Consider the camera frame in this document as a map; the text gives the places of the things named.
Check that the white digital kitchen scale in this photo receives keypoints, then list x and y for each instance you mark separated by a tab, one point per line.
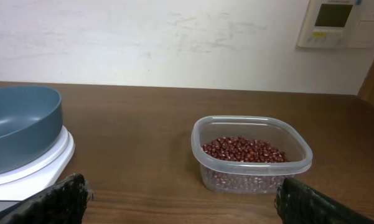
22	183

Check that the blue-grey bowl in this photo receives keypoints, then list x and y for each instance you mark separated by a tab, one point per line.
31	120

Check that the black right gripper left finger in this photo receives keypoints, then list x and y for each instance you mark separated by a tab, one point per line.
62	203

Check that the white wall control panel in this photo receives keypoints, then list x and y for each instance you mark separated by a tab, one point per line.
338	24

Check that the red adzuki beans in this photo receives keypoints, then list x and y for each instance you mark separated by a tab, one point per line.
241	149

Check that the clear plastic container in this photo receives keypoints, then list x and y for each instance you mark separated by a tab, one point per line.
277	132

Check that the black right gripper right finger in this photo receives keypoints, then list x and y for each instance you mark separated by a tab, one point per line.
297	203

